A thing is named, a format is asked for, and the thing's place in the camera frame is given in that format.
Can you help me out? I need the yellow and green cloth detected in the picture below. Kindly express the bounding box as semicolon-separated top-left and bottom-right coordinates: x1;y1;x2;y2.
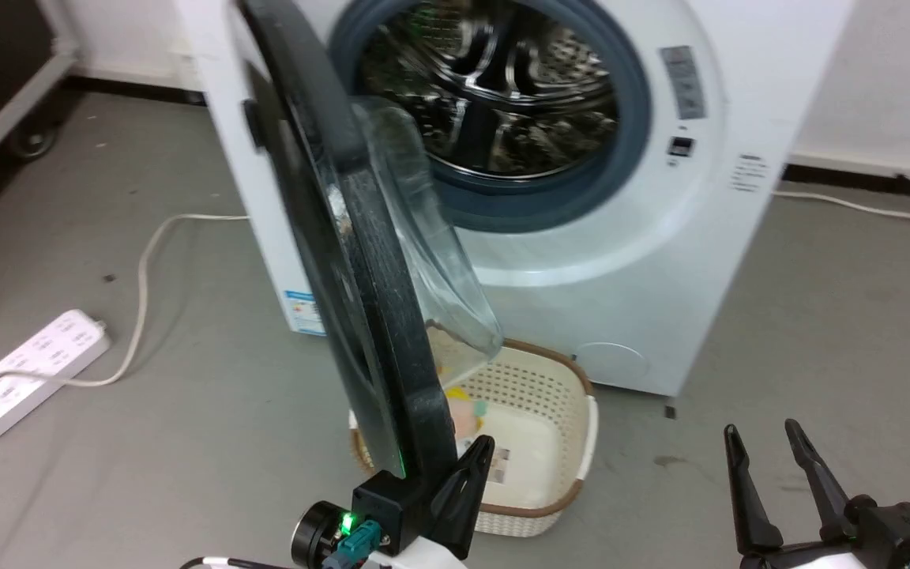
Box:
442;386;490;437

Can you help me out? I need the thin white floor cable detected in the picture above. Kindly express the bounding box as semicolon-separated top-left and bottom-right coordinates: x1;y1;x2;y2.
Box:
771;188;910;229

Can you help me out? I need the white cloth in basket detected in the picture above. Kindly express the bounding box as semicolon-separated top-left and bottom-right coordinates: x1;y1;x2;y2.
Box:
455;401;568;508

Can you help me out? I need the black round washer door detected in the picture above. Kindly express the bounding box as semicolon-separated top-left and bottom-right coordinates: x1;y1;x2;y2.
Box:
237;0;505;484

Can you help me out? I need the cream laundry basket brown rim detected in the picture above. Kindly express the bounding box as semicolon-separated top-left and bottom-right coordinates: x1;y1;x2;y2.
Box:
348;338;600;539

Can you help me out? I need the grey rectangular washer sticker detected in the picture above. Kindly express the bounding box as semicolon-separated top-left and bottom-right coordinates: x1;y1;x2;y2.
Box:
658;45;708;121

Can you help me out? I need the blue white energy label sticker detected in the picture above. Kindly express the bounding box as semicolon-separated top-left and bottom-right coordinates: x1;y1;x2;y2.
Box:
284;290;327;337

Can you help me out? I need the white front-load washing machine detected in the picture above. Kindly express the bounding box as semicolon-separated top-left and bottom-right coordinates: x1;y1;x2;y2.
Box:
175;0;855;398

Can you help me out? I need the white power strip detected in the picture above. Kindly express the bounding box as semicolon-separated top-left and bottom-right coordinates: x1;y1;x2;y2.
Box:
0;309;113;446

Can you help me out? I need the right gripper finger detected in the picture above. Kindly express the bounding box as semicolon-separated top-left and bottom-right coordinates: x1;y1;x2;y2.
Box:
784;418;853;544
723;424;785;555

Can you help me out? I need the grey rubber door gasket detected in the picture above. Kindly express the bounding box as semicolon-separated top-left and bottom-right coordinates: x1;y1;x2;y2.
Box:
326;0;654;235

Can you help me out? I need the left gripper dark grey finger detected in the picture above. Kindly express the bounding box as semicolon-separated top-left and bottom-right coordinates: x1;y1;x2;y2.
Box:
428;435;497;561

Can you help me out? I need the white power cable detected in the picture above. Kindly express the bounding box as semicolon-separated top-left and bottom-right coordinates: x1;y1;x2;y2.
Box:
0;212;251;463

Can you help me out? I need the stainless steel washer drum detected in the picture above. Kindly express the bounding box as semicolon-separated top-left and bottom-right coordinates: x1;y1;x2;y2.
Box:
356;0;631;179

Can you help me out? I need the black caster wheel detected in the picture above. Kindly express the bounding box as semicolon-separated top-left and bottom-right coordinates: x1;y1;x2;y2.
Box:
8;119;62;164

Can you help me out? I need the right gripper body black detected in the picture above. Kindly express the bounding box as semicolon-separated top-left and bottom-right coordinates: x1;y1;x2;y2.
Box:
738;494;910;569

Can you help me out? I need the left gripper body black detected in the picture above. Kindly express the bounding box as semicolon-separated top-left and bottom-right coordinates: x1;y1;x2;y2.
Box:
351;470;435;557

